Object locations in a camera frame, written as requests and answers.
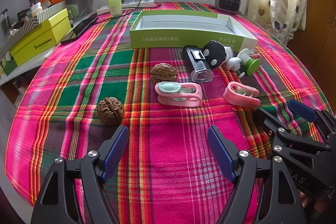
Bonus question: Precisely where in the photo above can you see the chevron pattern box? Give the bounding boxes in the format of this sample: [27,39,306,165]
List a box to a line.
[9,1,69,41]

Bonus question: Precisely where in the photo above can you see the yellow green shoe box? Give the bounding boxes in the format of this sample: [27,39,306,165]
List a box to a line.
[9,8,72,67]

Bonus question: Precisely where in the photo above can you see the clear plastic container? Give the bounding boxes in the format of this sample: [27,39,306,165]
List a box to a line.
[66,0,93,20]

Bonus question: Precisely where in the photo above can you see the person's right hand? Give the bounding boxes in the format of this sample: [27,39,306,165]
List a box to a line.
[298,190,315,214]

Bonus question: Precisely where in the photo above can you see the black tube with clear end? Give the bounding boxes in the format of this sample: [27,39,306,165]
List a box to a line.
[182,45,214,83]

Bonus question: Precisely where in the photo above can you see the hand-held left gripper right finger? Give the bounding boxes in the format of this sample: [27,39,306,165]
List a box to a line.
[207,126,307,224]

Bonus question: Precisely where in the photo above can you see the black white figure bottle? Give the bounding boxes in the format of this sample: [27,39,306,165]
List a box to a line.
[203,40,235,70]

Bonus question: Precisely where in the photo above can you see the small green carton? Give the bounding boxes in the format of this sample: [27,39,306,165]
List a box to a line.
[0,55,14,76]

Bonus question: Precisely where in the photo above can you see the white cup with green disc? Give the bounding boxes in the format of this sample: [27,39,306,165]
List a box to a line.
[238,48,261,77]

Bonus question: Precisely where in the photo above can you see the pink green plaid tablecloth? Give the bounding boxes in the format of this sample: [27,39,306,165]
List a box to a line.
[5,1,332,224]

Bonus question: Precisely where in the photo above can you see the white blue power strip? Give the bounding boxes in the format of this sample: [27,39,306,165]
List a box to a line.
[97,0,154,15]

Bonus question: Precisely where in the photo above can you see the green cardboard box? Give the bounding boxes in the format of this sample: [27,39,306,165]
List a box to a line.
[129,10,258,52]

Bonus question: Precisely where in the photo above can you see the brown walnut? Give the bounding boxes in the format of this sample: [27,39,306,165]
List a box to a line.
[150,63,179,83]
[96,97,124,125]

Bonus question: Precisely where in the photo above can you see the black phone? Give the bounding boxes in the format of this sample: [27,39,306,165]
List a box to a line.
[61,14,99,44]

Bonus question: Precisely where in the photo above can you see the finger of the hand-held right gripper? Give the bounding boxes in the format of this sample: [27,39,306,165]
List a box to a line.
[253,108,332,162]
[287,99,336,140]

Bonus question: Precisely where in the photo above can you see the white mushroom shaped plug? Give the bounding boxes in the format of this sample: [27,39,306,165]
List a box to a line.
[226,56,246,79]

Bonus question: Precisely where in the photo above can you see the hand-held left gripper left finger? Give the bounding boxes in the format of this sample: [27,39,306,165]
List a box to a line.
[31,125,130,224]

